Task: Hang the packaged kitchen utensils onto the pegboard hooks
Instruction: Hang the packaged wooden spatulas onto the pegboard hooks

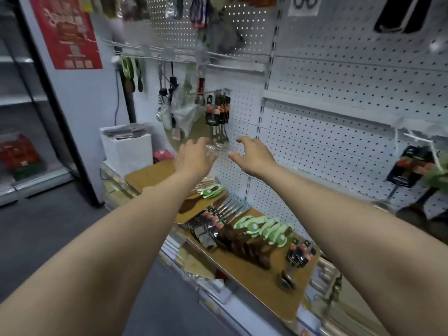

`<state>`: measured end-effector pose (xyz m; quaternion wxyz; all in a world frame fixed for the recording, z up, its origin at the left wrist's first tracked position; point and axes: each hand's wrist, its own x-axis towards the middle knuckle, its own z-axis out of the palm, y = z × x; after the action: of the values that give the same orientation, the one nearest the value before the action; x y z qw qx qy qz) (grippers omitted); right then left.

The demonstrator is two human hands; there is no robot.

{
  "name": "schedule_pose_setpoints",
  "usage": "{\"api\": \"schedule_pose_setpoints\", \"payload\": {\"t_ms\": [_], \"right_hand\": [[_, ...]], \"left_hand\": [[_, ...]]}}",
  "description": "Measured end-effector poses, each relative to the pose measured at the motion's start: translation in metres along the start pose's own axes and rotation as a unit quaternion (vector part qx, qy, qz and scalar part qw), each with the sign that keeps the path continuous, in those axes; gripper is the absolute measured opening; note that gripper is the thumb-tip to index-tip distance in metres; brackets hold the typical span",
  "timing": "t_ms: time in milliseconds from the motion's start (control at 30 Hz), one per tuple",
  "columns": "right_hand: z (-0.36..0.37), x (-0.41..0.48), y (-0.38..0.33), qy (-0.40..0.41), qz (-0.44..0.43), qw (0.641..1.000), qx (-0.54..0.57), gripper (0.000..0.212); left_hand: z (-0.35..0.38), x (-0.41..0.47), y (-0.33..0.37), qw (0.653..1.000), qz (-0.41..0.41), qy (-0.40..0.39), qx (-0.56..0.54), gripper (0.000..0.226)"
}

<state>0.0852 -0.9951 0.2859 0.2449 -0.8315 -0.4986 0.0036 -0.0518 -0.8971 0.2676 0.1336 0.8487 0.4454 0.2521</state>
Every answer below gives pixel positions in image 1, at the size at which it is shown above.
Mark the person's left hand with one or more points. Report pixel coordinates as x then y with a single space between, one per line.
194 160

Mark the person's right hand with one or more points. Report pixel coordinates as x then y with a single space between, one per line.
257 159

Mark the green-card spatulas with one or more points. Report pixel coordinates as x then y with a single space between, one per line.
189 204

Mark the bundle of carded steel utensils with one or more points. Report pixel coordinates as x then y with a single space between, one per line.
210 230
299 253

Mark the row of dark spoons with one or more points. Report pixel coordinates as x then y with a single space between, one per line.
252 244

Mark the small steel ladle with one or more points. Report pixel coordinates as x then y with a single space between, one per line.
409 167

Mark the person's right forearm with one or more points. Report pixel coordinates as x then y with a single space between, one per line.
367 241

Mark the person's left forearm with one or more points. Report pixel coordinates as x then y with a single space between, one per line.
98 262

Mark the round wooden board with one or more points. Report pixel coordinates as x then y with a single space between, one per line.
190 131

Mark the red packet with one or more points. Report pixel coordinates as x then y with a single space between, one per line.
162 156

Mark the silver white folded umbrella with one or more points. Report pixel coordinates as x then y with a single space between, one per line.
169 118

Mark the clear plastic bag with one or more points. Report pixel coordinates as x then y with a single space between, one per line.
185 111

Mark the bunch of hanging steel ladles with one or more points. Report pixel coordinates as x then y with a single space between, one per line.
217 111

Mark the white foam box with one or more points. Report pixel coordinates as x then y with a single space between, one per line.
129 153

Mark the bundle of packets in plastic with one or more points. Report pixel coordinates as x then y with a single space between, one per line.
126 131

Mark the black folded umbrella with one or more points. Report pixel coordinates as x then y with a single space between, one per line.
172 83

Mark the dark rice spoon green card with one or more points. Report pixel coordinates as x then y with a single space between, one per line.
129 85
140 83

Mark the scissors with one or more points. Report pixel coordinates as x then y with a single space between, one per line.
295 3

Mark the red green carton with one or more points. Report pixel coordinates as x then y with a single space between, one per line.
21 153

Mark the red poster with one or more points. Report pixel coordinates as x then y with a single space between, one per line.
66 31

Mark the black flat brush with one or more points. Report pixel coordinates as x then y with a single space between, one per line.
388 17
418 12

